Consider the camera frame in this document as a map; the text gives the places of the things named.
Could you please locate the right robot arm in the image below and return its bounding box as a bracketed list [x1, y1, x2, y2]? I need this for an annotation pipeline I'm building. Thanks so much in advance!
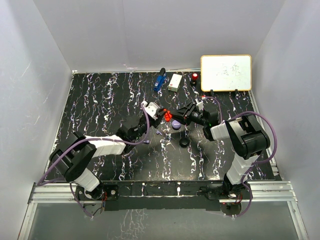
[165, 101, 271, 199]

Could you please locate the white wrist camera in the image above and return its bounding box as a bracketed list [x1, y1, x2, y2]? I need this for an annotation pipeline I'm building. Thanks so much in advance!
[195, 97, 206, 112]
[141, 101, 160, 120]

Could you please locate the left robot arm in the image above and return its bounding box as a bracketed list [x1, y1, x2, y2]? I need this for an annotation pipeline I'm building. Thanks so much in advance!
[49, 102, 167, 200]

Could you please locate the white rectangular box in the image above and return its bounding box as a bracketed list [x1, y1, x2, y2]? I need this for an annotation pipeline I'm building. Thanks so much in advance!
[168, 73, 182, 92]

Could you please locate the red emergency stop button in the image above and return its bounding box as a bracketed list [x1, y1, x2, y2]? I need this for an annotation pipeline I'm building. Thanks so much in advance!
[190, 72, 199, 86]

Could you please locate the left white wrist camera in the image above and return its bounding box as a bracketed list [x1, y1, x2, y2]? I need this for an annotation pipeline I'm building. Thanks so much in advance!
[141, 101, 160, 120]

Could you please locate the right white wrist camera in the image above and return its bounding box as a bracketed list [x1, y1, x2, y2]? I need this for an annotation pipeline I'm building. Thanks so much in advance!
[195, 97, 206, 112]

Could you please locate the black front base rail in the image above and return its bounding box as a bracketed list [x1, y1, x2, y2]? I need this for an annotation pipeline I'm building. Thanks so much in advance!
[74, 180, 253, 212]

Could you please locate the orange earbud charging case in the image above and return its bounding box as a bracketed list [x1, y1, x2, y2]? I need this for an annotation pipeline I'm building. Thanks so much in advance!
[164, 110, 172, 122]

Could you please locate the blue black stapler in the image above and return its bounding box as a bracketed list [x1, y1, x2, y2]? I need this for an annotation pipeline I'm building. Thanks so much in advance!
[153, 67, 167, 92]

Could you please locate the white whiteboard wooden frame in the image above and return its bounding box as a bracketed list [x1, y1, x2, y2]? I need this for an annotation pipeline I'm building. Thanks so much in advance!
[200, 54, 252, 92]

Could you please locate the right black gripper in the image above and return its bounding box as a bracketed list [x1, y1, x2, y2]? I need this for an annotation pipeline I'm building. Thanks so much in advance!
[169, 102, 208, 127]

